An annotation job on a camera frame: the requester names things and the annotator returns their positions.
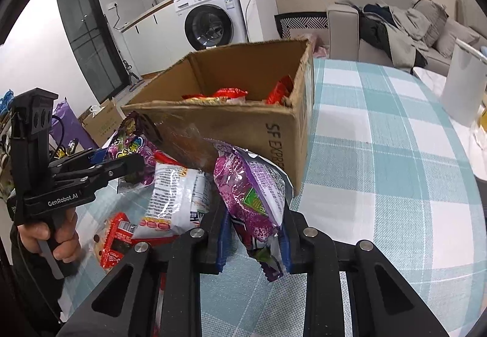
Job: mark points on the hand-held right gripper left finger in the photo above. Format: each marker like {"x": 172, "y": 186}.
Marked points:
{"x": 222, "y": 245}

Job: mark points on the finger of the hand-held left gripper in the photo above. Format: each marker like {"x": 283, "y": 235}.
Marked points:
{"x": 125, "y": 165}
{"x": 98, "y": 157}

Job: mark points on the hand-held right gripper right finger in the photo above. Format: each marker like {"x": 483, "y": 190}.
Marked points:
{"x": 286, "y": 255}

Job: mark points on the purple cartoon snack packet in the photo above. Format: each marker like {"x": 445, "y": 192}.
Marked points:
{"x": 129, "y": 143}

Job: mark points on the purple grape snack packet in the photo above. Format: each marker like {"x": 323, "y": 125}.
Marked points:
{"x": 247, "y": 200}

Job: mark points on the orange noodle snack packet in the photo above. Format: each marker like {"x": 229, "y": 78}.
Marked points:
{"x": 175, "y": 200}
{"x": 217, "y": 94}

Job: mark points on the red black-striped snack packet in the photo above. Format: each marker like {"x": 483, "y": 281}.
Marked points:
{"x": 118, "y": 245}

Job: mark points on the brown cardboard box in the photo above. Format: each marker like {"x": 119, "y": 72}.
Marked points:
{"x": 266, "y": 139}

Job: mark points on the person's left hand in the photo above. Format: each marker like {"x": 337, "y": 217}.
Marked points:
{"x": 70, "y": 242}

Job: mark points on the small cardboard box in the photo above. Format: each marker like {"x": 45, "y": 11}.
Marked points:
{"x": 102, "y": 124}

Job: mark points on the purple plastic bag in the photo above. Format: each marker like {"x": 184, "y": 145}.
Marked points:
{"x": 72, "y": 127}

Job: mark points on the blue bundle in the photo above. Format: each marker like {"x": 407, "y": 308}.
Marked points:
{"x": 7, "y": 103}

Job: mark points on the stick mop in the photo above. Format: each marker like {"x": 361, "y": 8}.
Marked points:
{"x": 132, "y": 76}

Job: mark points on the dark glass door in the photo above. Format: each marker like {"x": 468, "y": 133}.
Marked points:
{"x": 91, "y": 40}

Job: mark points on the white counter cabinet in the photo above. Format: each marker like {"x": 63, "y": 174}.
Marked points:
{"x": 156, "y": 40}

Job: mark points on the white washing machine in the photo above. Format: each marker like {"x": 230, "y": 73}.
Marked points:
{"x": 213, "y": 25}

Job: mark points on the white marble coffee table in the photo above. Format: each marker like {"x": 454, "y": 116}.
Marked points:
{"x": 460, "y": 139}

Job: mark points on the patterned laundry basket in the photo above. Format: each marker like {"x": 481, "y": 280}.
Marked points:
{"x": 300, "y": 25}

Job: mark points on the grey sofa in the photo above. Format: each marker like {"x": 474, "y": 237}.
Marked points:
{"x": 342, "y": 32}

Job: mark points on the yellow plastic bag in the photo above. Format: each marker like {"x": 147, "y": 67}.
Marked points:
{"x": 480, "y": 127}

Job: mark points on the black jacket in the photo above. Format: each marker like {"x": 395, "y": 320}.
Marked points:
{"x": 374, "y": 32}

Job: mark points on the white trash bin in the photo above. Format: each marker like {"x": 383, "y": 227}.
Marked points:
{"x": 464, "y": 86}

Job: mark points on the grey jacket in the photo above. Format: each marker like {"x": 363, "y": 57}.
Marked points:
{"x": 405, "y": 40}

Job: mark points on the grey pillow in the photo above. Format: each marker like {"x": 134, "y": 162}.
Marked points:
{"x": 456, "y": 38}
{"x": 432, "y": 21}

